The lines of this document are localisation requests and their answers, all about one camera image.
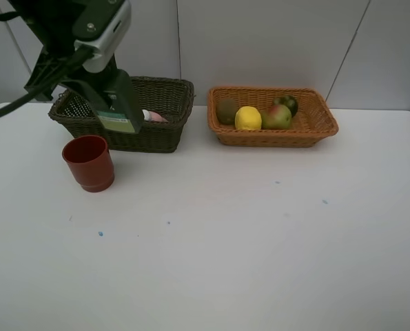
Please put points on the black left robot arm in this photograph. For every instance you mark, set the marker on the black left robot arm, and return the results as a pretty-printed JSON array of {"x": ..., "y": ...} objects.
[{"x": 52, "y": 22}]

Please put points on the yellow lemon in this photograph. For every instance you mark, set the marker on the yellow lemon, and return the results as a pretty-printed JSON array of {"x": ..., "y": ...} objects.
[{"x": 248, "y": 118}]

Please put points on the orange wicker basket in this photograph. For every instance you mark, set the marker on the orange wicker basket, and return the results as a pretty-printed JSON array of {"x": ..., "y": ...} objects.
[{"x": 313, "y": 121}]

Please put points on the brown kiwi fruit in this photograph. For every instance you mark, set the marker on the brown kiwi fruit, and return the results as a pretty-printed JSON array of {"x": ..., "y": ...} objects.
[{"x": 226, "y": 110}]

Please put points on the pink bottle white cap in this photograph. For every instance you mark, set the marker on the pink bottle white cap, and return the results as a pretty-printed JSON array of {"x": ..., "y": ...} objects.
[{"x": 153, "y": 116}]

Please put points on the dark brown wicker basket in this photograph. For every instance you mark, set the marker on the dark brown wicker basket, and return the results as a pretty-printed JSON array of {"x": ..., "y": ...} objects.
[{"x": 171, "y": 98}]

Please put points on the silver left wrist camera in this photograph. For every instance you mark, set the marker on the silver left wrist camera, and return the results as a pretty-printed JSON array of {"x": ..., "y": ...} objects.
[{"x": 101, "y": 27}]

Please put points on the red plastic cup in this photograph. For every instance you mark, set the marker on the red plastic cup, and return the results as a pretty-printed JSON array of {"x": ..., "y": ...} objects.
[{"x": 89, "y": 160}]

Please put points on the green red pear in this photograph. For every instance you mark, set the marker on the green red pear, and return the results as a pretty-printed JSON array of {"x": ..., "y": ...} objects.
[{"x": 277, "y": 117}]

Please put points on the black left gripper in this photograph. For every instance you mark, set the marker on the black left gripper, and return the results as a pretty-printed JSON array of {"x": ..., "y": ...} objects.
[{"x": 51, "y": 71}]

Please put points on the dark green pump bottle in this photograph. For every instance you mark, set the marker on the dark green pump bottle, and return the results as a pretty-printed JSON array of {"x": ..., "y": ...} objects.
[{"x": 117, "y": 106}]

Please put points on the dark mangosteen fruit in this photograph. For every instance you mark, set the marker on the dark mangosteen fruit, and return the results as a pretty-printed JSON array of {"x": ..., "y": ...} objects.
[{"x": 288, "y": 101}]

